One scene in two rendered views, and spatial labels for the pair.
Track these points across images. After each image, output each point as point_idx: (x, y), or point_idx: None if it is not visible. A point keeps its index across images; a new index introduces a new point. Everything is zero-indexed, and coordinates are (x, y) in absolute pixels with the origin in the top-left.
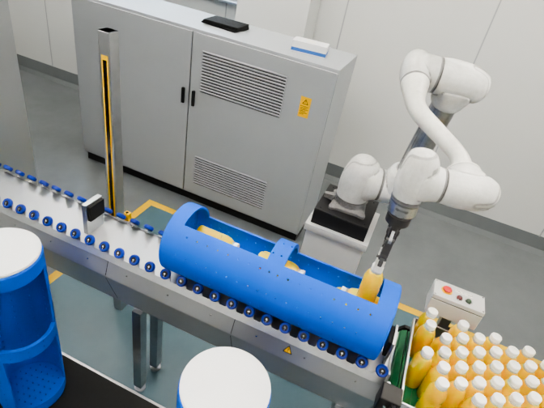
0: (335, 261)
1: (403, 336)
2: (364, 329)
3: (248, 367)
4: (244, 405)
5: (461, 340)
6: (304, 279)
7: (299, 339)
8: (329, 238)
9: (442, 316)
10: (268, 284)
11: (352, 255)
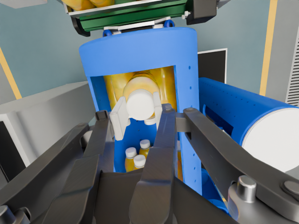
0: (45, 124)
1: (91, 23)
2: (197, 65)
3: (257, 138)
4: (294, 123)
5: None
6: (189, 170)
7: None
8: (32, 150)
9: None
10: (200, 186)
11: (27, 118)
